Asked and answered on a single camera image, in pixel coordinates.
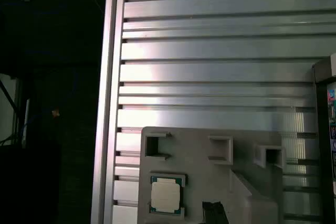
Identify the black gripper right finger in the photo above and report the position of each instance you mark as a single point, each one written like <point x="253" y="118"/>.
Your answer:
<point x="218" y="214"/>

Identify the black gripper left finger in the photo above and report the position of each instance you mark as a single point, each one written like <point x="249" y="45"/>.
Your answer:
<point x="208" y="214"/>

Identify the silver green CPU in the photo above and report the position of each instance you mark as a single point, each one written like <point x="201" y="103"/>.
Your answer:
<point x="166" y="195"/>

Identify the grey parts rack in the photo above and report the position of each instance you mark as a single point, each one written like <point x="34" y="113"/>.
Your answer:
<point x="197" y="171"/>

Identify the black open PC case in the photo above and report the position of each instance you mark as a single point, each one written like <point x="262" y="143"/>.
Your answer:
<point x="324" y="155"/>

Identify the small orange tag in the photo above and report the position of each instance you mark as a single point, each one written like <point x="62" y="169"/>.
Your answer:
<point x="55" y="113"/>

